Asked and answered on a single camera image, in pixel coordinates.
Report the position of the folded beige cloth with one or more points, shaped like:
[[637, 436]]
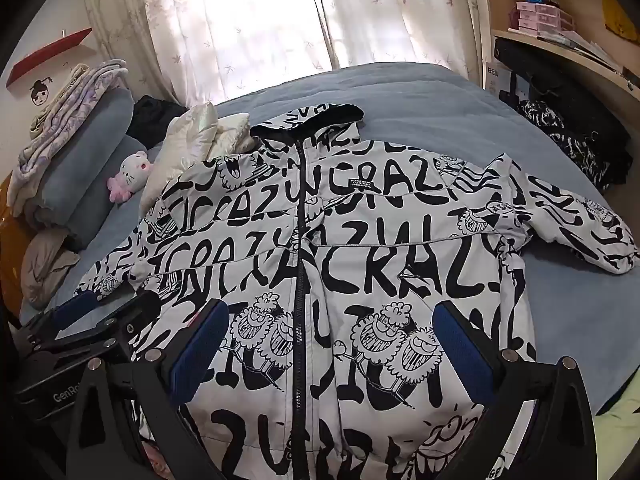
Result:
[[55, 97]]

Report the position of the grey-blue pillow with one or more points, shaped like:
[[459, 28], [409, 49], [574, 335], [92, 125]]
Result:
[[97, 130], [95, 197]]

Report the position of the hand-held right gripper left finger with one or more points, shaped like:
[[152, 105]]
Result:
[[200, 347]]

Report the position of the wooden desk shelf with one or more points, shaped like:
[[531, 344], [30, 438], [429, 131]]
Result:
[[575, 52]]

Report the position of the folded purple floral blanket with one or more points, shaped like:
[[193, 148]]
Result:
[[67, 115]]

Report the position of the stack of papers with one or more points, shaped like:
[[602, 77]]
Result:
[[592, 52]]

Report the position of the light green cloth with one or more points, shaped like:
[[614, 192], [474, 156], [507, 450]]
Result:
[[617, 435]]

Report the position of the white floral sheer curtain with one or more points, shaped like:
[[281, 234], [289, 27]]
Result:
[[225, 20]]

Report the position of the stack of pink boxes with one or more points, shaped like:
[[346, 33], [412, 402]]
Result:
[[542, 16]]

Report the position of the blue bed blanket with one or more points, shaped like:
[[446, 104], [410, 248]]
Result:
[[425, 95]]

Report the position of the cartoon figure wall sticker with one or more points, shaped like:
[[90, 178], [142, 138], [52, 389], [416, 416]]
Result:
[[40, 92]]

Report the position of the white and pink plush toy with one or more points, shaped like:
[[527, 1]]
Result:
[[131, 172]]

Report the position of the orange wooden headboard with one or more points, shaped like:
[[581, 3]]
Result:
[[11, 250]]

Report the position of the black and white printed jacket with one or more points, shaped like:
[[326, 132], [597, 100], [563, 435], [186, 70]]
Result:
[[350, 260]]

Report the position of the crumpled beige cloth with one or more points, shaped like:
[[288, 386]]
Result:
[[47, 265]]

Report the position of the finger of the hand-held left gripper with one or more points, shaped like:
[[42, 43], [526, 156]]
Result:
[[75, 307], [125, 317]]

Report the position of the white printed box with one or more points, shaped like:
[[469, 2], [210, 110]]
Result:
[[497, 77]]

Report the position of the yellow cloth item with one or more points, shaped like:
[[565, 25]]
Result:
[[620, 17]]

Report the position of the red wall shelf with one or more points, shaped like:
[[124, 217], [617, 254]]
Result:
[[45, 54]]

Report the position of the black and white patterned clothing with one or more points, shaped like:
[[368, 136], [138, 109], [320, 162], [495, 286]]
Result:
[[570, 145]]

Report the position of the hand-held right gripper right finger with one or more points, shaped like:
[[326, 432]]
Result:
[[462, 345]]

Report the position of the cream puffer jacket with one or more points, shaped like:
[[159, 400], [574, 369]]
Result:
[[195, 135]]

